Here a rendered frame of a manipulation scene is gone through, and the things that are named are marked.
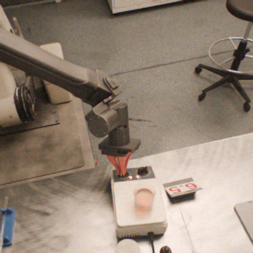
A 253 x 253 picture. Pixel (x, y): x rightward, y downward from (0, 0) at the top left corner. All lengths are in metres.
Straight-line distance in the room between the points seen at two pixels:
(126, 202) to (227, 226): 0.28
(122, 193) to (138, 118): 1.31
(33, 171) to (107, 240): 0.71
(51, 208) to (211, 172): 0.49
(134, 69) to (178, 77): 0.37
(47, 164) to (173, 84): 1.27
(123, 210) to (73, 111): 0.97
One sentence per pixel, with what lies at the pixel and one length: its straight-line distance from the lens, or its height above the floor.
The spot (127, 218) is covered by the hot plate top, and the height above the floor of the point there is 0.84.
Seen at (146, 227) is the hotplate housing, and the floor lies 0.82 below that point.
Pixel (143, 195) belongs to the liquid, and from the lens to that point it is 0.68.
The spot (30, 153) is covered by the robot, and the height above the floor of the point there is 0.36.
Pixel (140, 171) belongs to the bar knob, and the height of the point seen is 0.81.
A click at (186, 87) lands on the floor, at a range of 2.26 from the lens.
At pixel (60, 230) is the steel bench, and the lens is 0.81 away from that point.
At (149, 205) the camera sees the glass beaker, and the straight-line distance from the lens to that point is 0.67.
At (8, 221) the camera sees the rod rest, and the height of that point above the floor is 0.76.
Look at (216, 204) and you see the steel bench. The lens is 0.85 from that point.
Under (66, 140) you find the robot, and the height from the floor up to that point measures 0.36.
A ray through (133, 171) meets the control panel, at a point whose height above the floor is 0.79.
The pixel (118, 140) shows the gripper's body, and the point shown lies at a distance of 0.72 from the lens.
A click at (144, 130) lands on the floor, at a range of 1.93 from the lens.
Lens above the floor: 1.49
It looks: 52 degrees down
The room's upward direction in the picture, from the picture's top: 6 degrees counter-clockwise
